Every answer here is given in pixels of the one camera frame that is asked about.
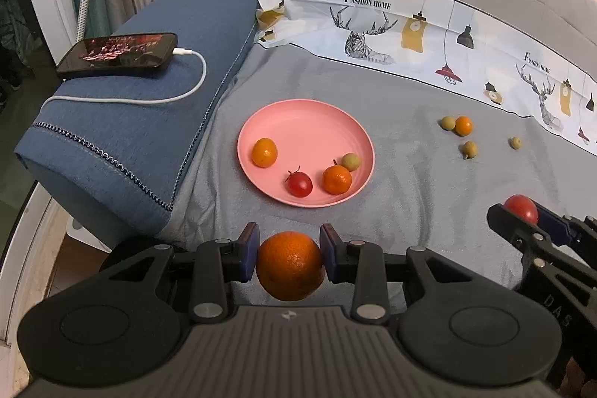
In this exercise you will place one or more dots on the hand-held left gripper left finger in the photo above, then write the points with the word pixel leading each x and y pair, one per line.
pixel 249 253

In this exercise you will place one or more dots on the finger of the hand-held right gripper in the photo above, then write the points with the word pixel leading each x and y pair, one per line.
pixel 522 235
pixel 552 223

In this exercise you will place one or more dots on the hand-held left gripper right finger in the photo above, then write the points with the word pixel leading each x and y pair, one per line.
pixel 329 253

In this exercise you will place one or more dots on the red cherry tomato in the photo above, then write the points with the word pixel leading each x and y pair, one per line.
pixel 299 185
pixel 520 207

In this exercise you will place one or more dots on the orange mandarin with stem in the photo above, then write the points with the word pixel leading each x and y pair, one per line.
pixel 336 180

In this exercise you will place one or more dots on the small yellow-green fruit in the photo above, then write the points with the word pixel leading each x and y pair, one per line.
pixel 515 142
pixel 350 161
pixel 448 123

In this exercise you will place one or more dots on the pink plate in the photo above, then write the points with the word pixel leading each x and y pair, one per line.
pixel 303 127

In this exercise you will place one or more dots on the person's right hand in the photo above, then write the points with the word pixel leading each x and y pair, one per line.
pixel 576 379

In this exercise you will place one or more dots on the yellow-green fruit with stem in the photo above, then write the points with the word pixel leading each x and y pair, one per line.
pixel 469 149

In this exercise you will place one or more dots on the grey bed sheet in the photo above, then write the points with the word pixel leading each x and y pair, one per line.
pixel 410 193

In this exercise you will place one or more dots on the blue cushion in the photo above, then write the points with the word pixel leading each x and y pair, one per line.
pixel 140 141

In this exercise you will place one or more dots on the white plastic object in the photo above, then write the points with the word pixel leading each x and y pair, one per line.
pixel 86 235

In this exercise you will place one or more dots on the black smartphone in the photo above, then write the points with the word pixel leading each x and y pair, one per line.
pixel 121 53

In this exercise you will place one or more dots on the white bed frame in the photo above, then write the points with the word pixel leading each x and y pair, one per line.
pixel 28 249

